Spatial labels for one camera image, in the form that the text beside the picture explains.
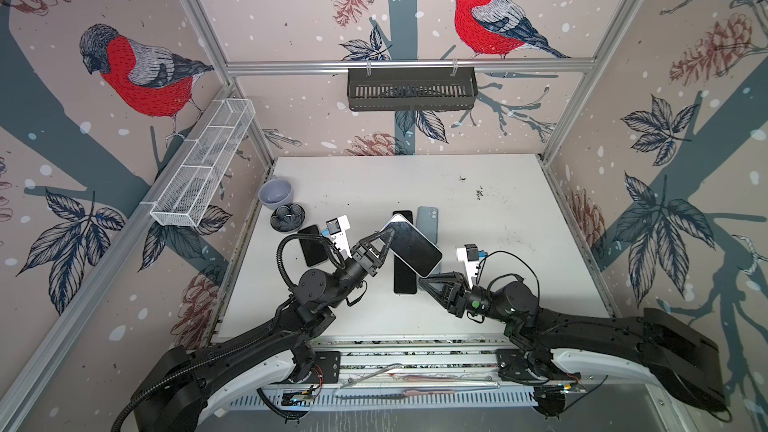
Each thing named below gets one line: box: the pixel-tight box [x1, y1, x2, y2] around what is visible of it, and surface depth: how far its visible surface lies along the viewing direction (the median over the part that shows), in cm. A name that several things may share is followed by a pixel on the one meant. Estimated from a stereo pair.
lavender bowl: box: [258, 178, 294, 210], surface depth 106 cm
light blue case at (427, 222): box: [416, 206, 439, 245], surface depth 106 cm
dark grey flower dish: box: [270, 203, 306, 233], surface depth 103 cm
